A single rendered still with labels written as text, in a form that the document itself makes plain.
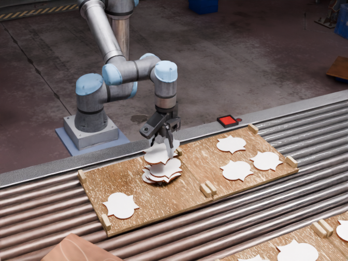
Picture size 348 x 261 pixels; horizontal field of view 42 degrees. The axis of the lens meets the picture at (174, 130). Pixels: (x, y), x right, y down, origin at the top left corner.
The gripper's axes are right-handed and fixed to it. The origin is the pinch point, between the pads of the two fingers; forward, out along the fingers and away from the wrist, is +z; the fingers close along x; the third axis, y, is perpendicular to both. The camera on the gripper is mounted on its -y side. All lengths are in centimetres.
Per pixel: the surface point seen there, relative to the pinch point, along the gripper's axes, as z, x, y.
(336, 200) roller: 14, -56, 39
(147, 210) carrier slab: 12.0, -9.7, -16.4
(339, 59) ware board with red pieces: 94, 64, 348
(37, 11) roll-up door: 100, 419, 213
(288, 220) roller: 14, -48, 17
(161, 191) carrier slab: 12.0, -6.6, -5.5
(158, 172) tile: 7.2, -1.6, -2.4
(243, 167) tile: 11.0, -20.7, 27.6
